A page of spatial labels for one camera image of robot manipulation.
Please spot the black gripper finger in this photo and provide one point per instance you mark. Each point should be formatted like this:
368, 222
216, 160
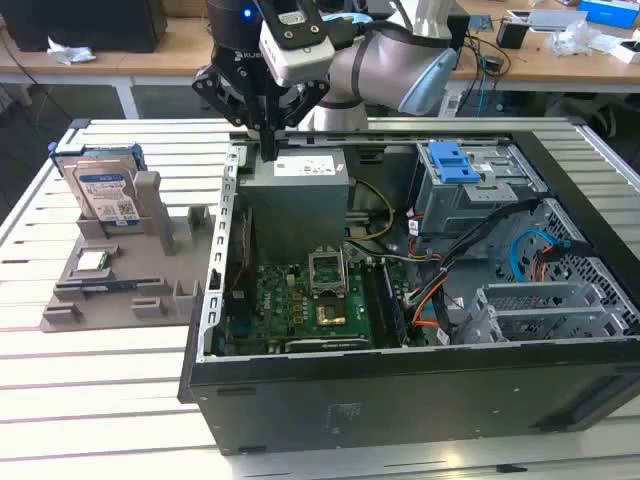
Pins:
305, 100
225, 97

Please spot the hard disk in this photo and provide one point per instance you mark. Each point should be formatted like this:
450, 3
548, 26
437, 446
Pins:
105, 192

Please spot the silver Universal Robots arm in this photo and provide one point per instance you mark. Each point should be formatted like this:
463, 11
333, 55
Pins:
380, 60

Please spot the grey metal disk bay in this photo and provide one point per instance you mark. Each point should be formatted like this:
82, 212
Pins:
525, 300

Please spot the long wooden desk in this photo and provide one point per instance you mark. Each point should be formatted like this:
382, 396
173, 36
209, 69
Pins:
175, 55

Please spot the grey power supply unit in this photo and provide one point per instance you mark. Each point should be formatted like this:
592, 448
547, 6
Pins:
295, 210

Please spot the large black computer tower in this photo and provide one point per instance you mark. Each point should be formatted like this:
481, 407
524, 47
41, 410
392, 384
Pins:
100, 25

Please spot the blue plastic drive latch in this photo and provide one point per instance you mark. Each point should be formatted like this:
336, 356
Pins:
452, 162

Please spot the crumpled white wrapper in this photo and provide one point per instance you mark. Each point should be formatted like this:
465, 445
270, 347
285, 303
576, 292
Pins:
70, 52

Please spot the small black computer tower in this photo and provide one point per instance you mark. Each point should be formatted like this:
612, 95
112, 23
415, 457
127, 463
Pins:
459, 30

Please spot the thin metal locking lever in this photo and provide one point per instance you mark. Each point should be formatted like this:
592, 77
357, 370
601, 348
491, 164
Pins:
344, 267

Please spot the grey parts rack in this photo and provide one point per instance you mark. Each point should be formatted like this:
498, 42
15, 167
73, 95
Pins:
150, 260

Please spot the grey metal drive cage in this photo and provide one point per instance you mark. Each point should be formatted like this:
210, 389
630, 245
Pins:
465, 210

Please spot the green motherboard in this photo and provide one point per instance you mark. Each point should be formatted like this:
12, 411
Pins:
280, 300

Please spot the silver CPU chip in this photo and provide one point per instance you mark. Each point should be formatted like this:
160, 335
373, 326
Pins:
92, 261

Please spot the CPU socket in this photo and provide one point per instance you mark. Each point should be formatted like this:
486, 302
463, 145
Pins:
331, 312

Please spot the black RAM slot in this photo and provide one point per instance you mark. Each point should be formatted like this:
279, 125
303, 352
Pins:
374, 305

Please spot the dark blue RAM stick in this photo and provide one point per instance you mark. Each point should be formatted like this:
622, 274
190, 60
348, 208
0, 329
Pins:
115, 285

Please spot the RAM stick with blue label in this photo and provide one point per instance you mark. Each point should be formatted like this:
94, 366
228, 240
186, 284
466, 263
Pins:
395, 305

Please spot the black graphics card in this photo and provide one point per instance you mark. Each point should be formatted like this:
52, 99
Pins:
325, 345

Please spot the flat grey tray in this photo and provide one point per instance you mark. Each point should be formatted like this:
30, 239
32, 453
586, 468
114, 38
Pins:
555, 19

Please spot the clear plastic bag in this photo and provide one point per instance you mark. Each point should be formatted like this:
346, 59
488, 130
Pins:
575, 37

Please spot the black PC case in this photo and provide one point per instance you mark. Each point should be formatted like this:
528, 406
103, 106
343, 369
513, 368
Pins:
400, 400

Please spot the blue cardboard box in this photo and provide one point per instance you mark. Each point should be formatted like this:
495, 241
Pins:
610, 11

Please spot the small white box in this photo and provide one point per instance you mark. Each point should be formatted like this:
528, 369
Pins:
630, 51

